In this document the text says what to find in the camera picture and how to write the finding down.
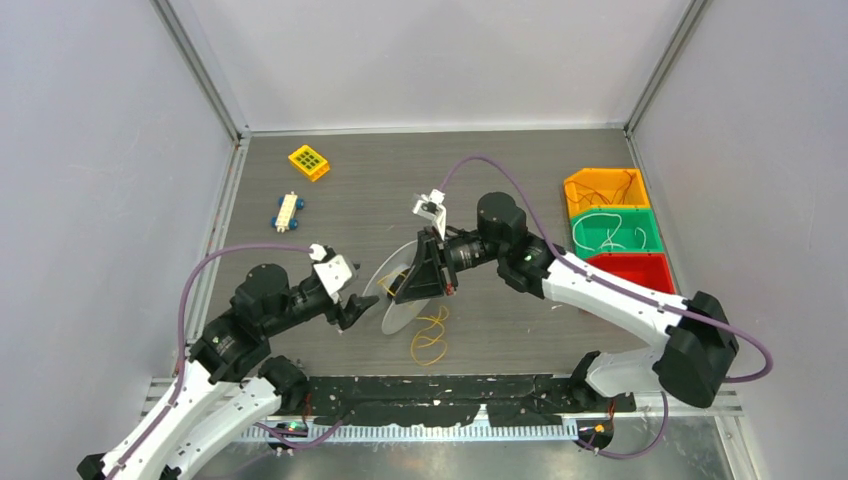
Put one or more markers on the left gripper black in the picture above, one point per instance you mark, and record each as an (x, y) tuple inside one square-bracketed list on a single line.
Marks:
[(348, 314)]

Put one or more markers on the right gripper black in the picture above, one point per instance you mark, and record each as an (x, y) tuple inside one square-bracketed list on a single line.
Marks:
[(431, 271)]

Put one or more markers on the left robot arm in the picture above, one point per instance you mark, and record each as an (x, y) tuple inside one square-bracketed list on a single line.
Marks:
[(230, 379)]

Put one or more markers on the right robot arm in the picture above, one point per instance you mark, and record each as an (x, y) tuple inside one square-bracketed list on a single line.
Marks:
[(688, 350)]

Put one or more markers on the white toy car blue wheels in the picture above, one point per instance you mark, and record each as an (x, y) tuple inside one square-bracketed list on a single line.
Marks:
[(289, 206)]

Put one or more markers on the yellow block green studs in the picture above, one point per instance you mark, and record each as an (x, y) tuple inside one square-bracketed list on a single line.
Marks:
[(309, 163)]

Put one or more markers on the orange bin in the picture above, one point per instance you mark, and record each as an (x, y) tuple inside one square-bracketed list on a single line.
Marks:
[(592, 188)]

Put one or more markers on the green bin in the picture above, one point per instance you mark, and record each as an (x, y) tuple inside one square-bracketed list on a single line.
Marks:
[(609, 230)]

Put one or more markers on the red bin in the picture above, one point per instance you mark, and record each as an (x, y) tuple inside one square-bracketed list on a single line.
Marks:
[(650, 270)]

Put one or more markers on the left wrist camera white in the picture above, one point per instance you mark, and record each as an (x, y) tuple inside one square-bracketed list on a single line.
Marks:
[(335, 271)]

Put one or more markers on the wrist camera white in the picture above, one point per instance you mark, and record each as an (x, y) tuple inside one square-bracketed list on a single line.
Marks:
[(430, 206), (335, 271)]

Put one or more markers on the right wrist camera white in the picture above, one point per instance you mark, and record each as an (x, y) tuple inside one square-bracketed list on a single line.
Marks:
[(430, 206)]

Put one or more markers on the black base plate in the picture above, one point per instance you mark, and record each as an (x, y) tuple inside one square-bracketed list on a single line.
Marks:
[(439, 400)]

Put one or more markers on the aluminium rail front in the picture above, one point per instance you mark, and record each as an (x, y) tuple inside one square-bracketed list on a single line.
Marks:
[(569, 427)]

